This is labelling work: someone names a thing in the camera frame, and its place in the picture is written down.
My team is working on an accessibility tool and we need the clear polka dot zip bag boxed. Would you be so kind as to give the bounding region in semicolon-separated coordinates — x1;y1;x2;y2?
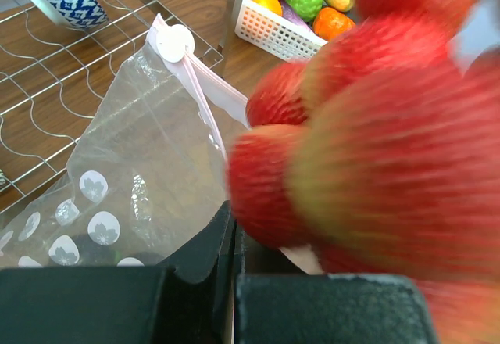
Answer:
1;16;249;269

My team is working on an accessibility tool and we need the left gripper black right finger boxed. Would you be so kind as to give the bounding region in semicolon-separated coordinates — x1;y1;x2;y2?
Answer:
234;229;438;343

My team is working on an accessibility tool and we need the steel dish rack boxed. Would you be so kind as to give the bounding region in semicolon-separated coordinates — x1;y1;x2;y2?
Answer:
1;0;226;218

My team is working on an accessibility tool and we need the orange mini pumpkin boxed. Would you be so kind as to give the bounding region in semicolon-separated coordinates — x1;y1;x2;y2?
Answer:
312;7;355;41

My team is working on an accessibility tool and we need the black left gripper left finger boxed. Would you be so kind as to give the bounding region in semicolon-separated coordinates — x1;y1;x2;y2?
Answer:
1;203;236;343

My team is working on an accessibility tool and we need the lychee bunch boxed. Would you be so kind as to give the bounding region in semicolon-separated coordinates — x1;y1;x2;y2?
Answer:
227;0;499;343

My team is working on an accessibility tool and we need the purple eggplant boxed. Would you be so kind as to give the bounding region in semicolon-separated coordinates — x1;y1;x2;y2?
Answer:
278;0;313;32

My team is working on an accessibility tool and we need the white plastic fruit basket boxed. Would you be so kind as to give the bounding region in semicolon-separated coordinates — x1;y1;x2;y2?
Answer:
219;0;327;60

